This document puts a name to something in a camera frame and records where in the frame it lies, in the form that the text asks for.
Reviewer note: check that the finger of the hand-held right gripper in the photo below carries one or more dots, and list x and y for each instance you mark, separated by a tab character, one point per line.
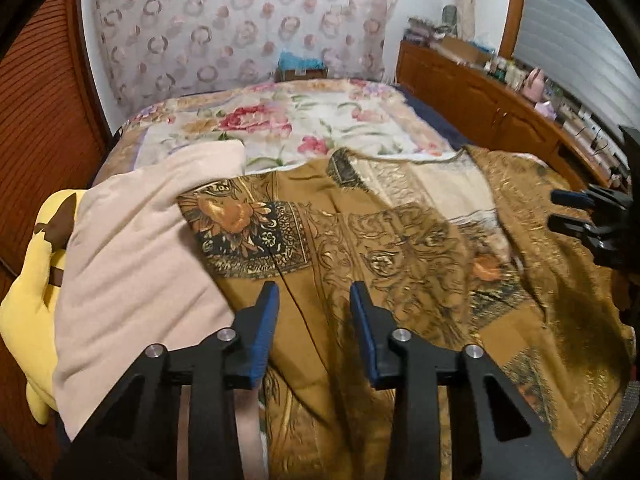
567	226
567	197

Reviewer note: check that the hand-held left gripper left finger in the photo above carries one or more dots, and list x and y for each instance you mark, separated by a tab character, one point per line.
260	340

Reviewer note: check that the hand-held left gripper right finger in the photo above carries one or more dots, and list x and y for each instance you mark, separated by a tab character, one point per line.
367	340

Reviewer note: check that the brown gold patterned garment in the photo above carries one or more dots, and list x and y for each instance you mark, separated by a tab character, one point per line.
350	240

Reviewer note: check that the pink tissue packet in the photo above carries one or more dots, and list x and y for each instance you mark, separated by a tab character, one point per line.
546	109

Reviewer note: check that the pink jug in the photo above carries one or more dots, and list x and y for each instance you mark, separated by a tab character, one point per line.
534	85

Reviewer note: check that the wooden cabinet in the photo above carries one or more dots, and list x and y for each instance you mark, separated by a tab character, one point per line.
475	105

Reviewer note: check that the group of bottles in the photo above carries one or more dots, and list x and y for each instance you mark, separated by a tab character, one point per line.
502	70

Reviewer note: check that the beige folded cloth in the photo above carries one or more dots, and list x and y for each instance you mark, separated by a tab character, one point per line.
135	270

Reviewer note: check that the navy bed sheet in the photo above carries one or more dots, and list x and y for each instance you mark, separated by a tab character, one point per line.
440	120

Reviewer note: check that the window with grey blinds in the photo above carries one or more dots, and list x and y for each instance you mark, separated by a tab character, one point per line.
575	25

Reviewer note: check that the open cardboard box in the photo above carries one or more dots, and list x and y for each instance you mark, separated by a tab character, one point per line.
462	50

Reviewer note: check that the small desk fan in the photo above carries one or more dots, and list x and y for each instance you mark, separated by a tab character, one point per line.
450	16

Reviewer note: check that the stack of folded cloths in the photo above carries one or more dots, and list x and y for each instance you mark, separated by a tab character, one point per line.
422	32

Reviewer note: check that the beige lace curtain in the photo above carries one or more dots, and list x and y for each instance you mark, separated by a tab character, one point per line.
467	0

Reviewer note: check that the floral blanket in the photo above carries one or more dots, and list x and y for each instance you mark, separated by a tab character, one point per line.
320	120

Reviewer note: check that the yellow plush toy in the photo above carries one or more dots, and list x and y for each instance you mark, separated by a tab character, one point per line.
30	320

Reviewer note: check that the cardboard box with blue cloth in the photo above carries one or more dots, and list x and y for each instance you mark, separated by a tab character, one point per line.
300	66

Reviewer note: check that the wooden louvred door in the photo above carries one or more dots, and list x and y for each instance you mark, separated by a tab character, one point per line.
40	135

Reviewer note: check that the circle print sheer curtain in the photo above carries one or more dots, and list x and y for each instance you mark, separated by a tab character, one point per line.
240	25

